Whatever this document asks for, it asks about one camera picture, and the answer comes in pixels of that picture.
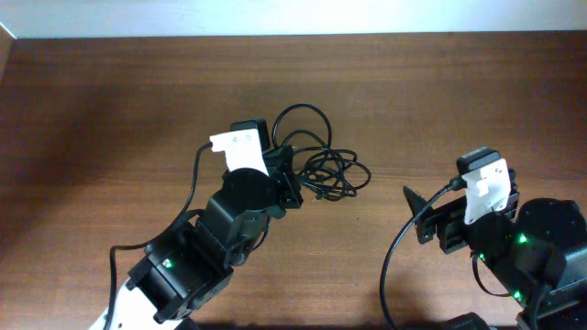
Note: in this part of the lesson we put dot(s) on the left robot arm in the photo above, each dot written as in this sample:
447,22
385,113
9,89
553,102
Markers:
193,259

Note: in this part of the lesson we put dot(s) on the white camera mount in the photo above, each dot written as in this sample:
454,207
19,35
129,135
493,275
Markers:
488,189
242,151

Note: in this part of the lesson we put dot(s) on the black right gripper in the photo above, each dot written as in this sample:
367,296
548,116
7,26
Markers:
442,223

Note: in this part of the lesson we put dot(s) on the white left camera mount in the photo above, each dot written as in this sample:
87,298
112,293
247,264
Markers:
242,151

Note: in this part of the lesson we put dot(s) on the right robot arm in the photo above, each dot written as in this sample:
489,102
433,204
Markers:
536,250

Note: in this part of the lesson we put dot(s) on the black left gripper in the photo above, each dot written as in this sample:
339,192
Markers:
278,164

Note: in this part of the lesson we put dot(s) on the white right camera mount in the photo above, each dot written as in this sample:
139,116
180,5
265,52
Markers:
488,189

